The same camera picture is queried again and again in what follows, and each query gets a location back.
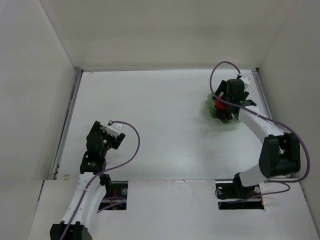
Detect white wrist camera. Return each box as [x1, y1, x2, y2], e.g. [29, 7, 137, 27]
[104, 120, 124, 138]
[237, 74, 251, 90]

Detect dark red fake grapes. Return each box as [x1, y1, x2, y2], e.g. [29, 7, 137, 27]
[216, 109, 233, 122]

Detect aluminium table rail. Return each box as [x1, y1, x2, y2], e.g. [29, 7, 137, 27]
[47, 67, 84, 180]
[251, 67, 292, 178]

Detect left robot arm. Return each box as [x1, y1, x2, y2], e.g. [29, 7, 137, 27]
[49, 121, 126, 240]

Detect right aluminium table rail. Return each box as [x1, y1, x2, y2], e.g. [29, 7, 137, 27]
[251, 67, 292, 178]

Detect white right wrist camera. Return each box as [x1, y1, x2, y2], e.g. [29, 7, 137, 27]
[237, 74, 251, 90]

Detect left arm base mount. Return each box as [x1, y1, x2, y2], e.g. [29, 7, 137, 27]
[98, 181, 129, 211]

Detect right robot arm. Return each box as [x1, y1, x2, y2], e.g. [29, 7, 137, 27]
[212, 76, 301, 200]

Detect left aluminium table rail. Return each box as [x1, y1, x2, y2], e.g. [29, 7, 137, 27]
[47, 67, 84, 180]

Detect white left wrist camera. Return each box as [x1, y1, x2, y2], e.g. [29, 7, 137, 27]
[104, 120, 124, 138]

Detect green scalloped fruit bowl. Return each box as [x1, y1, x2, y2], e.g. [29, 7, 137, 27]
[205, 93, 239, 125]

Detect red fake apple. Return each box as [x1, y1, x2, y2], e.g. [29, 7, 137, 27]
[215, 100, 228, 111]

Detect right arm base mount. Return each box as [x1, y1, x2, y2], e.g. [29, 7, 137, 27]
[215, 180, 264, 210]

